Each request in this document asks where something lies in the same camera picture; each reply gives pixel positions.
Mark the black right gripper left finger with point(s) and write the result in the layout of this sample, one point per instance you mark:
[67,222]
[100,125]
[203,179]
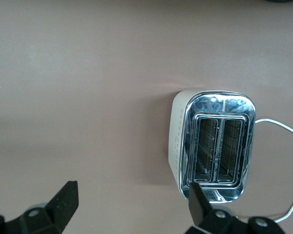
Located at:
[51,217]

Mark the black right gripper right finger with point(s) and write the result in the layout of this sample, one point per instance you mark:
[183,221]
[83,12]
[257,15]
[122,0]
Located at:
[207,219]

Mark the cream and chrome toaster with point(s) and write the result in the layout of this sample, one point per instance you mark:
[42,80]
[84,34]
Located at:
[180,136]

